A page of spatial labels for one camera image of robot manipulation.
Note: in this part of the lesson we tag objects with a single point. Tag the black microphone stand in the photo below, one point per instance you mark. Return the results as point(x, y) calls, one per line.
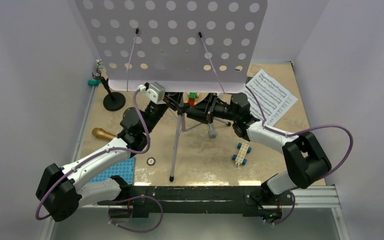
point(113, 101)

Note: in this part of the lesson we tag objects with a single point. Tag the poker chip near front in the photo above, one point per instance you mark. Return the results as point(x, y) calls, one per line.
point(151, 161)

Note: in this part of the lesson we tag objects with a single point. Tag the red brick yellow wheels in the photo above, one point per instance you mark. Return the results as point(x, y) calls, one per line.
point(191, 102)

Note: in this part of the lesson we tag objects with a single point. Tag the light blue building baseplate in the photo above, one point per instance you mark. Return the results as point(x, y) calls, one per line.
point(125, 169)

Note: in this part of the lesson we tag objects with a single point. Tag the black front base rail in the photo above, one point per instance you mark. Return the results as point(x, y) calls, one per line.
point(248, 201)

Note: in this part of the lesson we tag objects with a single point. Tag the green brick toy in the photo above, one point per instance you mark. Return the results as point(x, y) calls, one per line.
point(192, 96)

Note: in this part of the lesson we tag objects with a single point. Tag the white sheet music pages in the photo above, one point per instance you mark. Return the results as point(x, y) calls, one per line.
point(268, 99)

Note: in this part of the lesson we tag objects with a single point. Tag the teal clamp hook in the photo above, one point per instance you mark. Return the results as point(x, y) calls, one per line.
point(93, 83)

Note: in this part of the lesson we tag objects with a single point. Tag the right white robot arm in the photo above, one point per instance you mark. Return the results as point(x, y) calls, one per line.
point(305, 159)

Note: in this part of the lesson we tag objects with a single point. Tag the gold microphone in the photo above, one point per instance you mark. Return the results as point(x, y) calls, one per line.
point(102, 134)

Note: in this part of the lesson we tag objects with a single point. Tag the white brick car blue wheels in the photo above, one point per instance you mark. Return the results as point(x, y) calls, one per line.
point(240, 158)

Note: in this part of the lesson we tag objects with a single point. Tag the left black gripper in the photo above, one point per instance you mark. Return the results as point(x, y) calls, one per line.
point(174, 98)

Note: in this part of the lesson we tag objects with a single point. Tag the red and grey brick hammer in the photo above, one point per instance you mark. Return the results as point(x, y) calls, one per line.
point(212, 131)

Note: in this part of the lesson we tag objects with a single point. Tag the lilac music stand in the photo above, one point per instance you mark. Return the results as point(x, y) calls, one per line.
point(184, 45)

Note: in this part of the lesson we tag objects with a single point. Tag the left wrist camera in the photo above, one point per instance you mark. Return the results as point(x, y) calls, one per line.
point(153, 91)

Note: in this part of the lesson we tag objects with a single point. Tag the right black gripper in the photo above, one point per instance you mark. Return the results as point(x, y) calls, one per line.
point(199, 112)

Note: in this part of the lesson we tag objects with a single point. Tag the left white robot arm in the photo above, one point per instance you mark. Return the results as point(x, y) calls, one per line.
point(64, 189)

